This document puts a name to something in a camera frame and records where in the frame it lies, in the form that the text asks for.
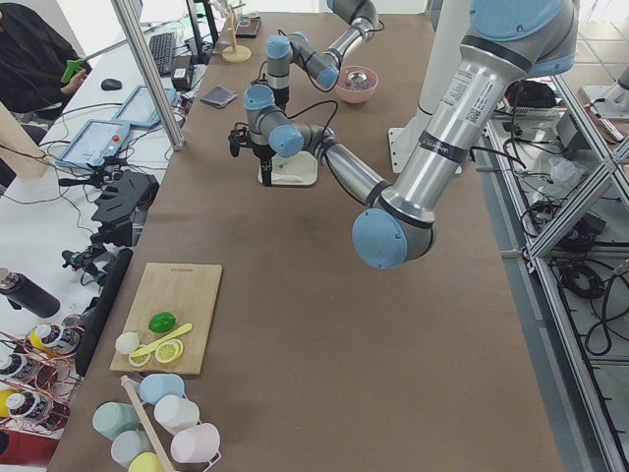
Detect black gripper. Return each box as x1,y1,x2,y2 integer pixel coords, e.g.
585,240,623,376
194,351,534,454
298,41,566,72
228,124,275,187

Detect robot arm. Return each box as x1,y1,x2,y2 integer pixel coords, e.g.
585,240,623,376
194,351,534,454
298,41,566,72
266,0,380,110
229,1,579,268

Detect green bowl on tray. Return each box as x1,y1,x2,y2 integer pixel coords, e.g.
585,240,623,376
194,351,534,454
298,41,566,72
272,154,291,173

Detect cream rabbit serving tray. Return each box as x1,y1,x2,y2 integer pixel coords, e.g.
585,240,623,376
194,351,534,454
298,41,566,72
272,151,318,187

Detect grey and purple cloths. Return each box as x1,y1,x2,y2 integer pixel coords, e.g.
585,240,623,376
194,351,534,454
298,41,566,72
200,86,238,109

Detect wooden stand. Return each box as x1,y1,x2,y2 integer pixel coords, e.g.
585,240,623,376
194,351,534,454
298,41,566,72
216,1,252,64

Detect pink bowl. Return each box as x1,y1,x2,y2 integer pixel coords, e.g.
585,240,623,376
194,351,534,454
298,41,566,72
334,66,378,104

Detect black power adapter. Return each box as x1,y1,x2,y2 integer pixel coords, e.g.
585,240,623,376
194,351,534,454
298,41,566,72
171,55,194,91

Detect blue teach pendant far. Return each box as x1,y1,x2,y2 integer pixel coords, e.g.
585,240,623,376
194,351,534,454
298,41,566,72
112,86,161,129

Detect blue teach pendant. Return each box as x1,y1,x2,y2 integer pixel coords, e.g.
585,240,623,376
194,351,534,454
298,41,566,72
55,119,131,170
112,86,161,129

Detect wooden cutting board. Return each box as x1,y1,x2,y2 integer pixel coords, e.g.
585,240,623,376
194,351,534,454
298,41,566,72
110,263,222,376

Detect black keyboard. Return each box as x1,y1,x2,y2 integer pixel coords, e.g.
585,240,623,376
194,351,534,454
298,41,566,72
148,31,176,77

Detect blue teach pendant near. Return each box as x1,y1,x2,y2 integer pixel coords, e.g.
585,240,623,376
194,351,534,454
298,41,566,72
55,119,131,170

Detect black computer mouse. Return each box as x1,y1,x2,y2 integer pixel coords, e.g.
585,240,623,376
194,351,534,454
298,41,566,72
100,79,123,91

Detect yellow plastic knife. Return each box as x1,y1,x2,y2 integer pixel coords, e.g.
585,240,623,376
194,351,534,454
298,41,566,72
130,323,194,357

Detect green lime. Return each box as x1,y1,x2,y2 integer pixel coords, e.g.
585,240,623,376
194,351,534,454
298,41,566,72
148,312,177,333

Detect lemon slice right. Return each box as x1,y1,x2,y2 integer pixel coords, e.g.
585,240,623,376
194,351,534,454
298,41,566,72
154,338,184,364

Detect lemon slice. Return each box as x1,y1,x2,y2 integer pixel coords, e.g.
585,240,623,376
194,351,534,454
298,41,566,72
128,352,151,368
154,338,184,364

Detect lemon slice left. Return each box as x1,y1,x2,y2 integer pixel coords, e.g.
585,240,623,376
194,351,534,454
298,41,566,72
128,352,151,368

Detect blue cup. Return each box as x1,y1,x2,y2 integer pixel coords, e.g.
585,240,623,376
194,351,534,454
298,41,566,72
139,374,185,404

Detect person in black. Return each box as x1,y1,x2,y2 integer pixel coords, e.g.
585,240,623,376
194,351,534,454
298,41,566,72
1,2,91,119

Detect white cup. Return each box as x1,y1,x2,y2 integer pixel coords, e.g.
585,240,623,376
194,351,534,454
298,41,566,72
153,395,200,435

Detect black water bottle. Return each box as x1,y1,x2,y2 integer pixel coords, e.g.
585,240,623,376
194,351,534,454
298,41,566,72
1,267,60,319

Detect wooden cup rack pole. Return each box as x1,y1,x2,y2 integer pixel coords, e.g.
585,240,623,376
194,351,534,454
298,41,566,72
120,375,175,472

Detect pink cup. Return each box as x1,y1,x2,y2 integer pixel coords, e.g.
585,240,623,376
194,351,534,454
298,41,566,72
170,423,220,463

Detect green cup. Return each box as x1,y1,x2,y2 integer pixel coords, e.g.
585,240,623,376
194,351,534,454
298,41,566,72
92,402,140,441

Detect grey cup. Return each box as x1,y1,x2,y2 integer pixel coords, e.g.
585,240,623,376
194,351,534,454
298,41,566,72
110,431,153,469

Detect yellow cup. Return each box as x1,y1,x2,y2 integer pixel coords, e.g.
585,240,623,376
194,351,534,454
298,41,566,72
128,451,165,472

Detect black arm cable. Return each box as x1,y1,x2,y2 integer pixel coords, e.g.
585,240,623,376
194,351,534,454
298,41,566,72
282,100,340,148

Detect aluminium frame post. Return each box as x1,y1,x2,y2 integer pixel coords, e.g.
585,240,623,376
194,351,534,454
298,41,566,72
111,0,184,151

